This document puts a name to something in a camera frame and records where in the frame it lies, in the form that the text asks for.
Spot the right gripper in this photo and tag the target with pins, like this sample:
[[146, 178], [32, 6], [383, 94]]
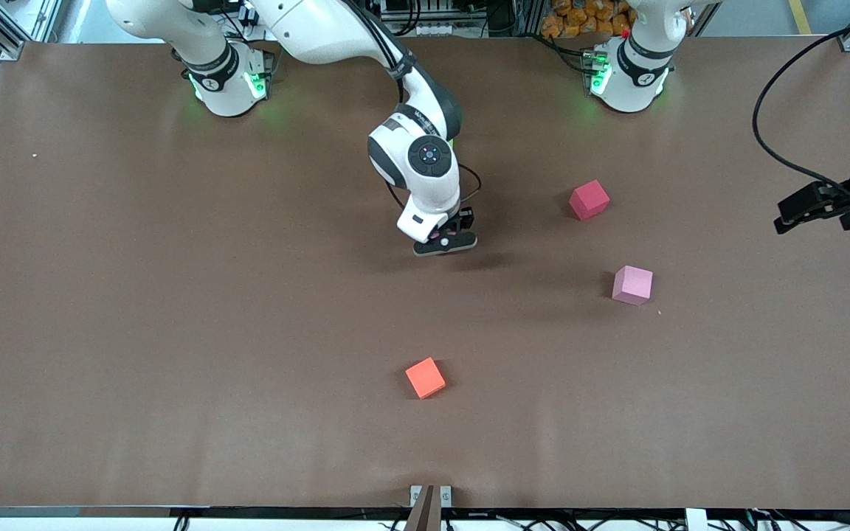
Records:
[[463, 219]]

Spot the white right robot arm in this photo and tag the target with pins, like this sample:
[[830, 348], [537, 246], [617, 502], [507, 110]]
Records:
[[425, 158]]

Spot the orange foam block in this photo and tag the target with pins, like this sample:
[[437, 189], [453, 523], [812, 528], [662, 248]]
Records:
[[425, 377]]

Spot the red foam block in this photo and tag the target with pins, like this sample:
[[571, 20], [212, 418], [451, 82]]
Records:
[[589, 200]]

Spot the black equipment rack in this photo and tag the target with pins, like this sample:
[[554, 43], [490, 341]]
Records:
[[469, 15]]

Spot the orange snack bags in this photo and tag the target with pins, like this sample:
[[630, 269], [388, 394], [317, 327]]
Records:
[[580, 18]]

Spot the white power strip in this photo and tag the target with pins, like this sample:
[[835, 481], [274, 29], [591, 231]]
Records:
[[248, 13]]

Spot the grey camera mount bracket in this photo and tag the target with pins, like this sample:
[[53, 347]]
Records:
[[425, 516]]

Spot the white bracket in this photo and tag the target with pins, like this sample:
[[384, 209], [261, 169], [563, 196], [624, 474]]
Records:
[[696, 520]]

